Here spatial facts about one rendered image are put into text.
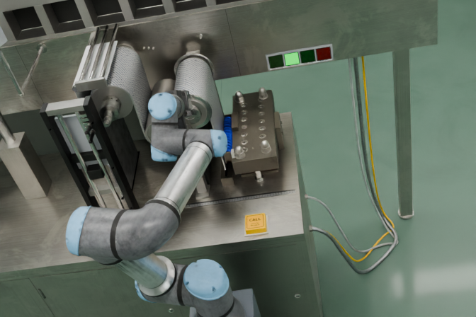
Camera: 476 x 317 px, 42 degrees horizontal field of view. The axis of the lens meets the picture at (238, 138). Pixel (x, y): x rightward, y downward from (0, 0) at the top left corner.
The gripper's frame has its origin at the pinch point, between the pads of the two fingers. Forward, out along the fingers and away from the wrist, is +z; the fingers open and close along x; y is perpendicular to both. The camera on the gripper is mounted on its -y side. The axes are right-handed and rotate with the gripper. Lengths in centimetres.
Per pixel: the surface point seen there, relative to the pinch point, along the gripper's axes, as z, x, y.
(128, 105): 1.0, 19.6, 6.3
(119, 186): 5.1, 28.3, -20.5
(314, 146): 172, -39, -22
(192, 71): 12.4, -1.7, 15.7
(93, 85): -9.8, 26.7, 13.7
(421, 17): 28, -85, 23
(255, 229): 4.8, -16.3, -41.4
